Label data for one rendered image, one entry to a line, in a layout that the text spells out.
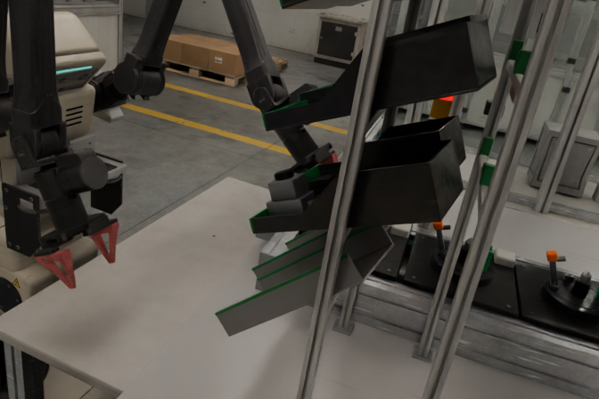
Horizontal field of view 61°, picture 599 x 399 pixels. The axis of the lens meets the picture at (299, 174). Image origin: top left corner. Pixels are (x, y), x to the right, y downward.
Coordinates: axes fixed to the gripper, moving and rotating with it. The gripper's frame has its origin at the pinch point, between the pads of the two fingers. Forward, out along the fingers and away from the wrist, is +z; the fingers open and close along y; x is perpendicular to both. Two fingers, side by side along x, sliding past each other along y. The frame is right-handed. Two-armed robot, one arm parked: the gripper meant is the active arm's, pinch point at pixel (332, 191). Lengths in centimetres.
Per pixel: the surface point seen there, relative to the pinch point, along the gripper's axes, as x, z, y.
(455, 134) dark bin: -32.8, 2.7, -7.8
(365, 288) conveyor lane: 5.3, 20.8, -3.2
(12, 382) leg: 53, -6, -53
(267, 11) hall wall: 447, -317, 730
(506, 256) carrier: -9.8, 37.2, 28.1
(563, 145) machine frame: -15, 35, 101
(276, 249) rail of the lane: 18.6, 3.8, -5.4
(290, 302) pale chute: -8.9, 8.5, -35.2
